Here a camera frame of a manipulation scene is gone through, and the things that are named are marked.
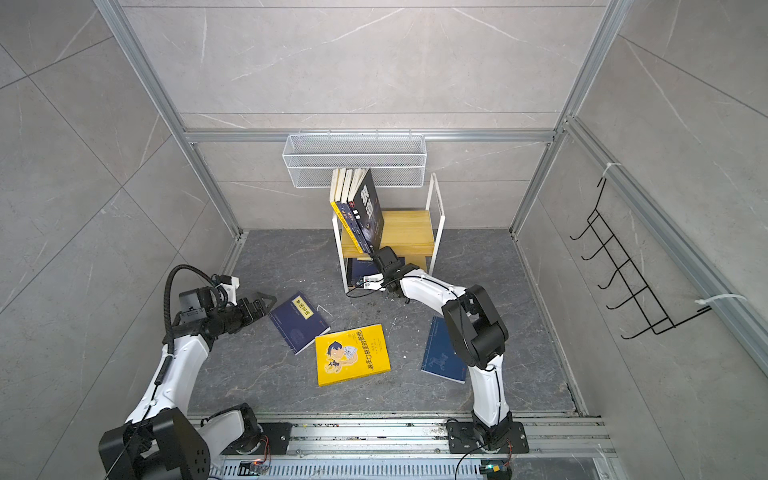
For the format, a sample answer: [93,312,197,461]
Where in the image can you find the dark blue book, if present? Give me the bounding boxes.
[346,258,379,288]
[269,292,330,355]

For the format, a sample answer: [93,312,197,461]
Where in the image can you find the black book white characters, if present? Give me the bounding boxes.
[354,169,384,254]

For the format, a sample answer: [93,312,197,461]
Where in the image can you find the yellow cartoon book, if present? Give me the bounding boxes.
[314,324,391,387]

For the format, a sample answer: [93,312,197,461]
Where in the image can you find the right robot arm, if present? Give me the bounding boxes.
[363,247,530,454]

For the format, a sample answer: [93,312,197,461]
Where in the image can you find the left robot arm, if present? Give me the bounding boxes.
[98,277,276,479]

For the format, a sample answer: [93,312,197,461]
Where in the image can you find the wooden two-tier shelf rack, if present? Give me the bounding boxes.
[331,173,446,293]

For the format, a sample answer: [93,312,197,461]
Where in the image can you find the blue book yellow label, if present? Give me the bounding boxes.
[421,317,467,384]

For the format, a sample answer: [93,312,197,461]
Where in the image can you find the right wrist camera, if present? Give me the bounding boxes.
[357,273,384,291]

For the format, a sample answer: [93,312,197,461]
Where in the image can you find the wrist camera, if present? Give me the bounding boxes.
[215,275,240,305]
[357,273,384,291]

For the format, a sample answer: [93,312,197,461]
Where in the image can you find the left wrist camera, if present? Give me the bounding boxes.
[215,275,240,305]

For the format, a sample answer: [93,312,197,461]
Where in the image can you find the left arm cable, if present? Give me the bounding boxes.
[163,264,220,355]

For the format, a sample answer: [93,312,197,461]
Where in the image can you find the white wire mesh basket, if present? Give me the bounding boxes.
[282,132,428,189]

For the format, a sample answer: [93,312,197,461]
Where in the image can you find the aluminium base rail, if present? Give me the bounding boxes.
[202,412,628,479]

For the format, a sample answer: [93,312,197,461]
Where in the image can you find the black wall hook rack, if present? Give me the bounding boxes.
[569,178,713,341]

